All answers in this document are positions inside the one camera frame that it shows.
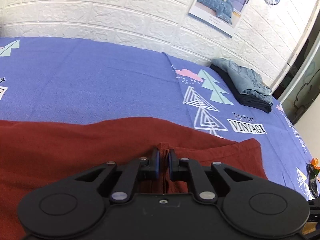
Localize red pants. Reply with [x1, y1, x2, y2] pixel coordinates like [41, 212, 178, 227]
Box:
[1, 117, 266, 239]

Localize dark navy folded garment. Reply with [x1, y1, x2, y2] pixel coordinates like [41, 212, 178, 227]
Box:
[210, 64, 272, 114]

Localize grey-blue folded jeans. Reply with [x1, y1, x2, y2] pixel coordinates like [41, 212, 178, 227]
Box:
[212, 59, 273, 106]

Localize orange flower in vase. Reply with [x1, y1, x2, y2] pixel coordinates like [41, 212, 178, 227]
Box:
[306, 158, 319, 198]

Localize blue printed bed sheet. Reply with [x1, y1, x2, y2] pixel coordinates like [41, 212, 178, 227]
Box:
[1, 37, 313, 200]

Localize bedding poster on wall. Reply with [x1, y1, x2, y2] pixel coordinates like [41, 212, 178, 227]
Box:
[189, 0, 249, 37]

